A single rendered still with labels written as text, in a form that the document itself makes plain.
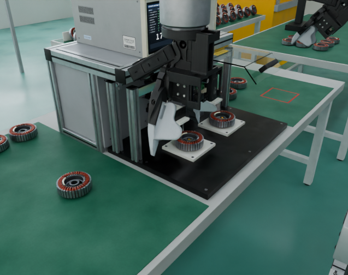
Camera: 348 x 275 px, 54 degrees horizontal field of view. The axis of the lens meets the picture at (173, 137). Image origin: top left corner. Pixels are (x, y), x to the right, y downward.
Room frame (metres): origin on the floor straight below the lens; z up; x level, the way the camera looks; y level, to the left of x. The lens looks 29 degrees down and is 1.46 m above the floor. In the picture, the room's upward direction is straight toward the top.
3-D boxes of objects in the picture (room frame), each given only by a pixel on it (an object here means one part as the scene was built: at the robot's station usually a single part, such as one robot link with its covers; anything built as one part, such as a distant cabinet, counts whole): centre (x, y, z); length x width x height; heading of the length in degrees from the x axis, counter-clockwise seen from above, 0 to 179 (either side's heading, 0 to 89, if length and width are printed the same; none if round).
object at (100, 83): (1.40, 0.06, 0.92); 0.66 x 0.01 x 0.30; 141
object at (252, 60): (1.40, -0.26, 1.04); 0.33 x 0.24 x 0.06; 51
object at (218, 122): (1.33, -0.21, 0.80); 0.11 x 0.11 x 0.04
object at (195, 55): (0.53, -0.02, 1.29); 0.09 x 0.08 x 0.12; 56
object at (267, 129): (1.25, -0.12, 0.76); 0.64 x 0.47 x 0.02; 141
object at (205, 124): (1.33, -0.21, 0.78); 0.15 x 0.15 x 0.01; 51
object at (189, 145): (1.14, -0.06, 0.80); 0.11 x 0.11 x 0.04
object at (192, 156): (1.14, -0.06, 0.78); 0.15 x 0.15 x 0.01; 51
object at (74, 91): (1.23, 0.38, 0.91); 0.28 x 0.03 x 0.32; 51
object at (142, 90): (1.30, -0.06, 1.03); 0.62 x 0.01 x 0.03; 141
